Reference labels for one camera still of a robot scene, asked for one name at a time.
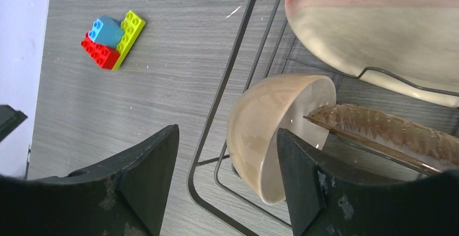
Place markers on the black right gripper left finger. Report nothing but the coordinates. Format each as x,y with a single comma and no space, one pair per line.
125,194

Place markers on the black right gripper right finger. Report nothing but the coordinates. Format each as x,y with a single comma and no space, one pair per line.
326,196

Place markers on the beige ceramic bowl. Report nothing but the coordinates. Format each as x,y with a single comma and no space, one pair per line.
280,101

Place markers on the brown glass bowl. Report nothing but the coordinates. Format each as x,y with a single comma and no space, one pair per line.
413,145

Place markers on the red toy brick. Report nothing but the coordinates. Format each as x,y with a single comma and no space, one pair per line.
105,57

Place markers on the blue toy brick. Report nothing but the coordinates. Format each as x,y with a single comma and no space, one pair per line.
106,31

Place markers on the lime green toy brick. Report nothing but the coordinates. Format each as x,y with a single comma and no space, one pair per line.
132,26

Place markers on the pink beige leaf plate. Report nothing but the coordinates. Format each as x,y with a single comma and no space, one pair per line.
407,46

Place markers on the black wire dish rack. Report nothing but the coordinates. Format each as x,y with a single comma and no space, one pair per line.
213,182

